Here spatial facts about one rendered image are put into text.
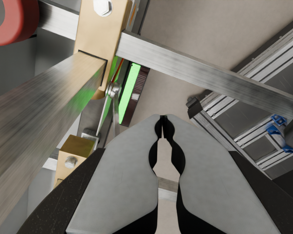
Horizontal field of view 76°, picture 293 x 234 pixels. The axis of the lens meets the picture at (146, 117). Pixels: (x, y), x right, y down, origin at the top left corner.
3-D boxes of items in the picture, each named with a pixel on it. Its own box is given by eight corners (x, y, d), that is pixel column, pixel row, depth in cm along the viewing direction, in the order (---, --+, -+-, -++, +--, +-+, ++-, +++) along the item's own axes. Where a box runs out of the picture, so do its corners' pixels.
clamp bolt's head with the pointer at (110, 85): (136, 47, 37) (120, 91, 27) (133, 57, 39) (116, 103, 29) (127, 43, 37) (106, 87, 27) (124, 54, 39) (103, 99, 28)
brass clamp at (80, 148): (97, 141, 37) (90, 159, 33) (85, 185, 44) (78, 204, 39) (67, 132, 36) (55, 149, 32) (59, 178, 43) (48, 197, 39)
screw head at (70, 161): (78, 158, 33) (76, 162, 32) (76, 166, 34) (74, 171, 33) (66, 154, 33) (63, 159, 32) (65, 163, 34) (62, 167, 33)
